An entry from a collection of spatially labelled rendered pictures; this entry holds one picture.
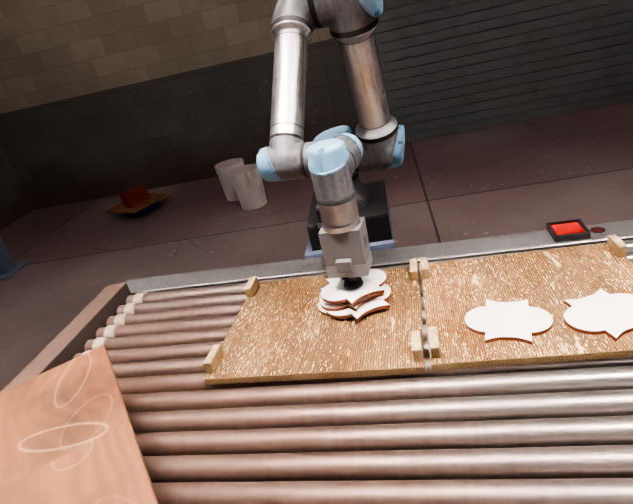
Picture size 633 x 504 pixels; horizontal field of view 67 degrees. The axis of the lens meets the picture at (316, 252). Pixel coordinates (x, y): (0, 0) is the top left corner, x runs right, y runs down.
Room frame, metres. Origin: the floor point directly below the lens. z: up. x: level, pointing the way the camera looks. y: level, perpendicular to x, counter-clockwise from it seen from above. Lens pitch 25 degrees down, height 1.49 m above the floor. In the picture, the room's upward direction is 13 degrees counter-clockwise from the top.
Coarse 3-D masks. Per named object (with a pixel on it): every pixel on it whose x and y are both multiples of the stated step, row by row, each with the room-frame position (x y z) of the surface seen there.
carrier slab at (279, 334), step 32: (288, 288) 1.01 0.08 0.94; (320, 288) 0.97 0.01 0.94; (416, 288) 0.88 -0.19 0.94; (256, 320) 0.90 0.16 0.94; (288, 320) 0.87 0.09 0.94; (320, 320) 0.84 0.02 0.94; (352, 320) 0.82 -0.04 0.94; (384, 320) 0.79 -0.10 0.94; (416, 320) 0.77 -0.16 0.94; (224, 352) 0.81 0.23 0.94; (256, 352) 0.79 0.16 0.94; (288, 352) 0.76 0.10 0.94; (320, 352) 0.74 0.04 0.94; (352, 352) 0.72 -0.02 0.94; (384, 352) 0.70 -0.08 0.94
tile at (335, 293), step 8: (376, 272) 0.91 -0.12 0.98; (328, 280) 0.92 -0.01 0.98; (336, 280) 0.92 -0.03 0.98; (368, 280) 0.88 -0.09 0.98; (376, 280) 0.88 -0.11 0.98; (384, 280) 0.87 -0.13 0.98; (328, 288) 0.89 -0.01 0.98; (336, 288) 0.88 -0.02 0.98; (344, 288) 0.87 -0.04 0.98; (360, 288) 0.86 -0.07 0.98; (368, 288) 0.85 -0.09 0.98; (376, 288) 0.84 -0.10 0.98; (328, 296) 0.86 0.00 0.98; (336, 296) 0.85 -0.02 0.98; (344, 296) 0.84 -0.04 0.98; (352, 296) 0.84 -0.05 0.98; (360, 296) 0.83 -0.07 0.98; (368, 296) 0.84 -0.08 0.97; (352, 304) 0.81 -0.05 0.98
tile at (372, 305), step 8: (384, 288) 0.88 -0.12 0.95; (384, 296) 0.85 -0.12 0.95; (368, 304) 0.84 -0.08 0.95; (376, 304) 0.83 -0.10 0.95; (384, 304) 0.82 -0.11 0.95; (328, 312) 0.84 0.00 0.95; (336, 312) 0.83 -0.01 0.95; (344, 312) 0.83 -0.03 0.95; (352, 312) 0.82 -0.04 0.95; (360, 312) 0.81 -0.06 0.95; (368, 312) 0.81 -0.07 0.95
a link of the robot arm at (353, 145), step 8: (336, 136) 1.01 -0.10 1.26; (344, 136) 0.99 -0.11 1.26; (352, 136) 1.00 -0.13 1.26; (304, 144) 1.00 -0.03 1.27; (352, 144) 0.96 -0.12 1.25; (360, 144) 0.99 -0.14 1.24; (304, 152) 0.98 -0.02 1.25; (352, 152) 0.93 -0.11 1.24; (360, 152) 0.97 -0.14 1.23; (304, 160) 0.97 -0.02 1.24; (360, 160) 0.97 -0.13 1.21; (304, 168) 0.97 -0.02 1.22
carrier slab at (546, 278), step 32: (512, 256) 0.92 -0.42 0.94; (544, 256) 0.89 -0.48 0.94; (576, 256) 0.86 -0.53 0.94; (608, 256) 0.83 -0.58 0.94; (448, 288) 0.85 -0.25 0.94; (480, 288) 0.82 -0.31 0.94; (512, 288) 0.80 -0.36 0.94; (544, 288) 0.77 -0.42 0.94; (576, 288) 0.75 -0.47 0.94; (608, 288) 0.73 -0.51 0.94; (448, 320) 0.74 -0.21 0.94; (448, 352) 0.66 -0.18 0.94; (480, 352) 0.64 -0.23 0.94; (512, 352) 0.62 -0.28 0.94; (544, 352) 0.60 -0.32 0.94; (576, 352) 0.59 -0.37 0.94; (608, 352) 0.57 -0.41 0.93
